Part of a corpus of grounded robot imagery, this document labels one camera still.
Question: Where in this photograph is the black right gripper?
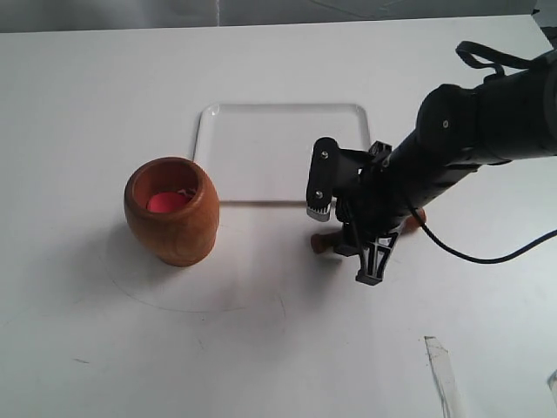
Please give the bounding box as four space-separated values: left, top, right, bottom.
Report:
305 137 403 286

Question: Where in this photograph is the brown wooden pestle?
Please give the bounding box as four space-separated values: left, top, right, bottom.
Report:
310 208 426 257

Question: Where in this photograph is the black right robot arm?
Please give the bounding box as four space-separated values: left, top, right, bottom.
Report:
306 41 556 286

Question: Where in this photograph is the wooden mortar cup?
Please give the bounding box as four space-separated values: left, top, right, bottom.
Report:
124 157 219 266

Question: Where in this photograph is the red ball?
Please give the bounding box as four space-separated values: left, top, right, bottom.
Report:
146 192 191 213

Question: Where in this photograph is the white plastic tray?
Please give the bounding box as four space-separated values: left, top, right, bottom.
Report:
193 103 372 205

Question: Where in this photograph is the clear tape strip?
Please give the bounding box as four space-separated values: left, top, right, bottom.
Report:
425 336 466 418

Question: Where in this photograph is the black cable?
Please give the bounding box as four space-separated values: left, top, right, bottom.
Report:
417 217 557 264

